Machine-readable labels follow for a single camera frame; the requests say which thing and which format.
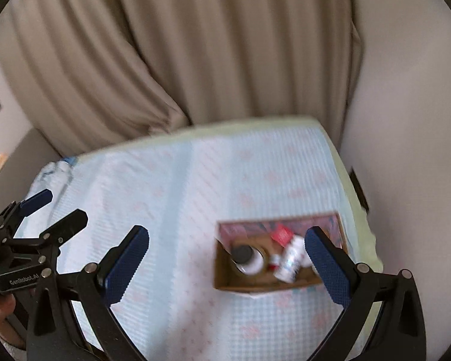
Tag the small jar black lid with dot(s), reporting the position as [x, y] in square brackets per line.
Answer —
[242, 254]

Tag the white supplement bottle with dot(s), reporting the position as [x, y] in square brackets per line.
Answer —
[291, 261]

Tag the beige curtain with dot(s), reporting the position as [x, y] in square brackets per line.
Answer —
[210, 45]

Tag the crumpled white blue cloth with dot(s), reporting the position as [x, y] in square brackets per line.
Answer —
[58, 169]

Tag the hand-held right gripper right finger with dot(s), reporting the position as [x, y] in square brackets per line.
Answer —
[327, 267]

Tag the red carton box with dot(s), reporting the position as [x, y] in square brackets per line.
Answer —
[282, 235]

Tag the person's left hand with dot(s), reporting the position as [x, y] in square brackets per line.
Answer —
[0, 312]

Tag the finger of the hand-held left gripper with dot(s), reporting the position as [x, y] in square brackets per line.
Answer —
[67, 225]
[37, 199]

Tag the grey headboard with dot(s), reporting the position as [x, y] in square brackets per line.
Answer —
[22, 158]

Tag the cardboard box pink lining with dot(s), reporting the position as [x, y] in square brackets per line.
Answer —
[255, 284]

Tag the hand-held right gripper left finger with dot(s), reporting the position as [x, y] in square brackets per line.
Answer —
[129, 263]

